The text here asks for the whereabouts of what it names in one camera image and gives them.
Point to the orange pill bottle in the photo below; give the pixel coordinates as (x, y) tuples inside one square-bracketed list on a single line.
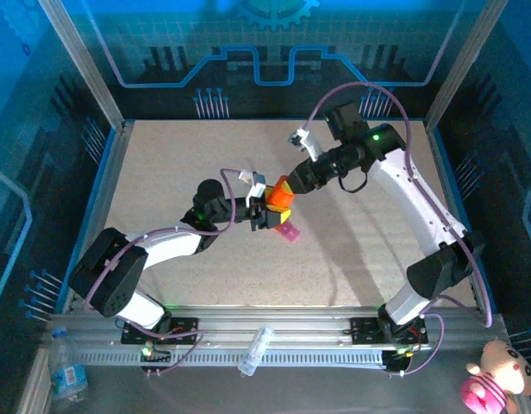
[(279, 199)]

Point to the pink pill organizer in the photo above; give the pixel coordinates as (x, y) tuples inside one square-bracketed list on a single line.
[(290, 233)]

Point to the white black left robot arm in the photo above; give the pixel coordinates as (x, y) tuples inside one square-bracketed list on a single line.
[(158, 250)]

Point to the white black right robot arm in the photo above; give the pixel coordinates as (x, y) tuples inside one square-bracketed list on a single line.
[(412, 202)]

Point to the clear plastic tube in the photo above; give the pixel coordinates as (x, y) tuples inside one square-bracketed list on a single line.
[(254, 351)]

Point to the water bottle with blue label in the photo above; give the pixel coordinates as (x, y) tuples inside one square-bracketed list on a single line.
[(69, 379)]

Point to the pink beige plush toy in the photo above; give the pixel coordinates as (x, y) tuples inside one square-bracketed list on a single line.
[(494, 379)]

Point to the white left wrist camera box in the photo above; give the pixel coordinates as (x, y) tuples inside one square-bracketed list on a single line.
[(256, 190)]

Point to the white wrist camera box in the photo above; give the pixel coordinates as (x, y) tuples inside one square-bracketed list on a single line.
[(256, 190), (307, 144)]

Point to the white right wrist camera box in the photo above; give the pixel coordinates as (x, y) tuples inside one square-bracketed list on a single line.
[(307, 144)]

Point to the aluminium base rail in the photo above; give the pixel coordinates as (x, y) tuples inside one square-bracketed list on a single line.
[(270, 317)]

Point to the aluminium side rail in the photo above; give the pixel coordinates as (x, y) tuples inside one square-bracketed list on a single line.
[(104, 194)]

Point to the aluminium frame post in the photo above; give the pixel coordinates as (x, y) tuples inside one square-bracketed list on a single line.
[(463, 64), (90, 73)]

